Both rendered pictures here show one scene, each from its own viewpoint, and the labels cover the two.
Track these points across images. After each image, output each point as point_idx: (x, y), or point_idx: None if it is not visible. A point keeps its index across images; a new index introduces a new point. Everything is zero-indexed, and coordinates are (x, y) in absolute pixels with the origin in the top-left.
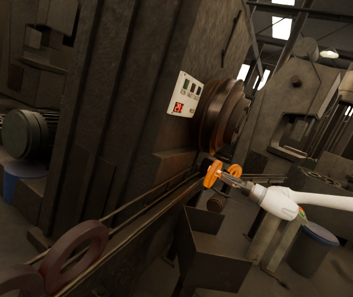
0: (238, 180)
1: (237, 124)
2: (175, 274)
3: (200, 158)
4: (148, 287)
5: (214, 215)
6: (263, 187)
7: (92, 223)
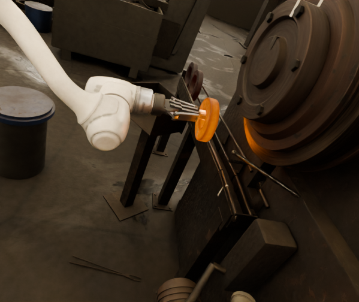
0: (175, 105)
1: (249, 48)
2: (146, 281)
3: (276, 197)
4: (162, 243)
5: (165, 115)
6: (142, 88)
7: (201, 73)
